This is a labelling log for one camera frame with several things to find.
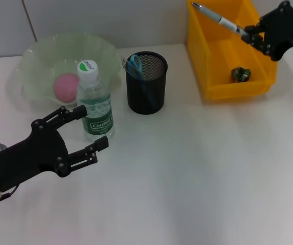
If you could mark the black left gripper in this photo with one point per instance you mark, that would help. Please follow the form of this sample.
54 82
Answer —
31 158

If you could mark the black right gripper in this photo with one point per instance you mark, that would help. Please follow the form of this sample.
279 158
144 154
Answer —
286 33

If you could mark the silver pen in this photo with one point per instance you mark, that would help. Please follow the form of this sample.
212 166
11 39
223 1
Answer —
220 18

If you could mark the pink toy peach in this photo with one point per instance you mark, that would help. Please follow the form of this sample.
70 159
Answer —
66 88

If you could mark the clear green-label water bottle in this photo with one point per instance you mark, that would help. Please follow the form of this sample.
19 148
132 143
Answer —
96 89

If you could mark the green plastic wrapper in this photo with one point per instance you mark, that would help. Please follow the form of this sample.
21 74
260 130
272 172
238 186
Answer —
241 74

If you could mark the transparent plastic ruler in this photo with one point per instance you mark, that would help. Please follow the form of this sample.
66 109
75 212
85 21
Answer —
126 65

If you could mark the blue scissors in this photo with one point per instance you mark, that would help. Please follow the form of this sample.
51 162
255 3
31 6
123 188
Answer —
136 65

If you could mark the black mesh pen holder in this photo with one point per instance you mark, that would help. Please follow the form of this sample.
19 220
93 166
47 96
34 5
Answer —
146 97

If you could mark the pale green glass fruit plate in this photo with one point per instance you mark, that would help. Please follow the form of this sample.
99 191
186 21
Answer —
47 53

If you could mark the yellow plastic bin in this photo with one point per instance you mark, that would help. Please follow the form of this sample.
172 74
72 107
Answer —
225 56

